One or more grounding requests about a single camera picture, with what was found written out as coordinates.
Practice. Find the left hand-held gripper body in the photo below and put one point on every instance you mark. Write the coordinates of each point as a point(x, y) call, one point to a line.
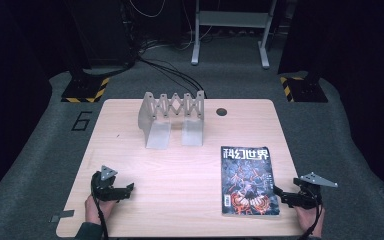
point(105, 191)

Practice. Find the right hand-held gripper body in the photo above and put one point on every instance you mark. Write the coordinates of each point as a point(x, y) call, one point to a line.
point(308, 196)

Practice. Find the dark illustrated magazine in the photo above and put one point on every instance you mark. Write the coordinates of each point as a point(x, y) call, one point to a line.
point(248, 181)

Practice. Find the grey expandable metal book rack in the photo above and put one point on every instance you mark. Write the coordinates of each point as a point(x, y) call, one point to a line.
point(160, 130)

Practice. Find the person's left hand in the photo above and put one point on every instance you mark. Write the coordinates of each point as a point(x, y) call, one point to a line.
point(95, 210)

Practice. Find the person's right hand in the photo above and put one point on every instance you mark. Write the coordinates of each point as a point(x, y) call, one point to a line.
point(308, 220)

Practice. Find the grey tape strip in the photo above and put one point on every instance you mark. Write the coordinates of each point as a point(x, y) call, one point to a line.
point(61, 216)

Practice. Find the black stand base hazard stripes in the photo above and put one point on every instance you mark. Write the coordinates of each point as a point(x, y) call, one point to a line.
point(308, 90)
point(83, 90)

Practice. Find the black equipment cabinet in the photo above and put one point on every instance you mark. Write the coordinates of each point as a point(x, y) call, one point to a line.
point(100, 33)

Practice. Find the white metal desk frame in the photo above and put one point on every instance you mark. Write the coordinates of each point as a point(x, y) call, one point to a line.
point(233, 18)

